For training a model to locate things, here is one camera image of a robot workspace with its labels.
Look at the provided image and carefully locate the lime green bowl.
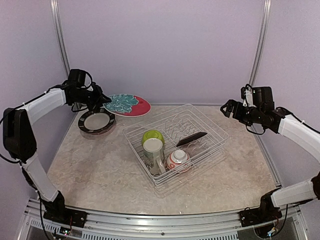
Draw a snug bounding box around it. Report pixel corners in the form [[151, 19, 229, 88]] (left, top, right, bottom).
[[141, 129, 165, 146]]

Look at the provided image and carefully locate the black rimmed plate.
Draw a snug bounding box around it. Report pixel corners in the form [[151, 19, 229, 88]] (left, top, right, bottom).
[[78, 109, 116, 133]]

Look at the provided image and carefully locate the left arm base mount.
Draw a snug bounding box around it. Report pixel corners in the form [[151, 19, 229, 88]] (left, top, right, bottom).
[[41, 191, 88, 228]]

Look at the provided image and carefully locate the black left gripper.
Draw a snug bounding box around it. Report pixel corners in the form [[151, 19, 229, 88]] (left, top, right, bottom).
[[72, 84, 112, 111]]

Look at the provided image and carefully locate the small black plate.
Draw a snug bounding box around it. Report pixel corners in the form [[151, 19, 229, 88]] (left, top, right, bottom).
[[176, 131, 208, 147]]

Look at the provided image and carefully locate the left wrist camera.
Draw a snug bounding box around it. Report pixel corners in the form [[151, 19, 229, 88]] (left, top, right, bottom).
[[67, 68, 93, 89]]

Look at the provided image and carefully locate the white wire dish rack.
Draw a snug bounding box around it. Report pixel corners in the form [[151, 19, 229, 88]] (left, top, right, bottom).
[[122, 104, 229, 189]]

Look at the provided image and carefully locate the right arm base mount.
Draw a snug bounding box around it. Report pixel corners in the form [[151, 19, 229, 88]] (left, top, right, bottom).
[[238, 191, 283, 227]]

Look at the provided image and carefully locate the aluminium frame post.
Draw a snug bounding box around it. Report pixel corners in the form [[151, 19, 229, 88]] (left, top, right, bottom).
[[49, 0, 71, 76], [248, 0, 272, 86]]

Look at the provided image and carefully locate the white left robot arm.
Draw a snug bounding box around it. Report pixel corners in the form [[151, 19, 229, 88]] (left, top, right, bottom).
[[1, 83, 111, 203]]

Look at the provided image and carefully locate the left aluminium frame post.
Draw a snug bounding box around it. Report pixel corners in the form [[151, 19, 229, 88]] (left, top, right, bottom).
[[49, 0, 71, 76]]

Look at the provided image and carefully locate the pink polka dot plate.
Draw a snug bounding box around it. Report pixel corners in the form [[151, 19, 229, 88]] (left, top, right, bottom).
[[83, 127, 115, 136]]

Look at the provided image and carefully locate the white red teal plate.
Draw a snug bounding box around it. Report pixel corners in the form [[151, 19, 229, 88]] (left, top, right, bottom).
[[103, 93, 152, 118]]

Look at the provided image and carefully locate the right aluminium frame post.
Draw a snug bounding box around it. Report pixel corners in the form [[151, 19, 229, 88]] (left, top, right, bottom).
[[248, 0, 272, 86]]

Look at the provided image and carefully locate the front aluminium rail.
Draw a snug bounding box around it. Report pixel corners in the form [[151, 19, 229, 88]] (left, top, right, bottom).
[[24, 198, 308, 240]]

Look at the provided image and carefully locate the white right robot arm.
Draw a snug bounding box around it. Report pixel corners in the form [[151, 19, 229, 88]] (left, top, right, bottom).
[[220, 99, 320, 222]]

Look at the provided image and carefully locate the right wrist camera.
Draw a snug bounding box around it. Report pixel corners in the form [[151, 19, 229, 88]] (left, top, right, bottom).
[[241, 83, 255, 107]]

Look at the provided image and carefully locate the red white floral bowl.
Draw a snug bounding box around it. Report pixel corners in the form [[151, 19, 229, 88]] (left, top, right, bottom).
[[165, 149, 191, 173]]

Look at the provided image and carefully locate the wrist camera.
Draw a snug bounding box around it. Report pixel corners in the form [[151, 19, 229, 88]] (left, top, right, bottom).
[[67, 68, 93, 89], [241, 83, 255, 107]]

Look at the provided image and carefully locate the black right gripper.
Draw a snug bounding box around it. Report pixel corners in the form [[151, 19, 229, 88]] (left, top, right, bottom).
[[221, 99, 264, 126]]

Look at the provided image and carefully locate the tall patterned mug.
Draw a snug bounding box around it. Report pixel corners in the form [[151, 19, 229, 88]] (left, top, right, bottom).
[[142, 138, 166, 175]]

